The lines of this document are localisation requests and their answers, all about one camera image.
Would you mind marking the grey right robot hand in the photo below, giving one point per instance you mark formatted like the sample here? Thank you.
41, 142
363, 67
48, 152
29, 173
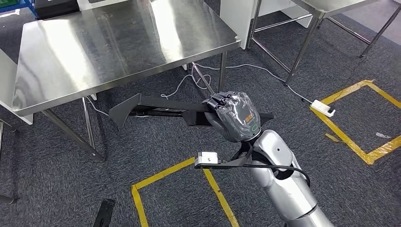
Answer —
238, 119

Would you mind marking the long black plastic part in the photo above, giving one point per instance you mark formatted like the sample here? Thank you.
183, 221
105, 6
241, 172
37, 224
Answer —
125, 109

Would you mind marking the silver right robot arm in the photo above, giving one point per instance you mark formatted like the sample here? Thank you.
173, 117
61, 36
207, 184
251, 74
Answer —
282, 191

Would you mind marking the stainless steel workbench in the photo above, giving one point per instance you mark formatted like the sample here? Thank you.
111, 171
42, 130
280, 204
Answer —
109, 40

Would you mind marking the blue metal shelf rack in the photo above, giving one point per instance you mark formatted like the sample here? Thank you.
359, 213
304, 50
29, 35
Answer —
29, 6

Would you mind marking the white power strip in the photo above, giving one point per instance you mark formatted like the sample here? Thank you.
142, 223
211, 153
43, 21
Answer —
321, 108

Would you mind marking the yellow floor tape square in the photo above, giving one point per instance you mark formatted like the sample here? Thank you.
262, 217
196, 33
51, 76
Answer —
163, 175
344, 139

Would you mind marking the yellow tape scrap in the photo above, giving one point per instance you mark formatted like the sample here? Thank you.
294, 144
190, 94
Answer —
332, 137

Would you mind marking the white partition panel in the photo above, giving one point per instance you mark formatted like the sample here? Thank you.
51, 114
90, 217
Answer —
7, 87
235, 18

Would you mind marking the white tape scrap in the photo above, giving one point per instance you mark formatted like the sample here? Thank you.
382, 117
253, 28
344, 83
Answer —
382, 135

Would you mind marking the stainless steel table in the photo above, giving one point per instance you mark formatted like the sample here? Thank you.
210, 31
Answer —
338, 3
6, 200

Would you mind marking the black carrying case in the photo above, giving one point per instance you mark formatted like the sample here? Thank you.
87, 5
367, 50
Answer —
56, 9

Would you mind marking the black right wrist camera bracket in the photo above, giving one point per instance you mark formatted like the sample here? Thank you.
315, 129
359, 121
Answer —
241, 159

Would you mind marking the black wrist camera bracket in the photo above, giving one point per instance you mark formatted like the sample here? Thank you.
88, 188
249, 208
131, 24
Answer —
105, 213
241, 159

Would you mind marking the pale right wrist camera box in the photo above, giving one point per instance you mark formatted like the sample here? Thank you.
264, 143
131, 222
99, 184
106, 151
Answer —
206, 158

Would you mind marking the black left wrist camera bracket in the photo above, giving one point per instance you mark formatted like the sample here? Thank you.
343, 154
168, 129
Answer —
105, 213

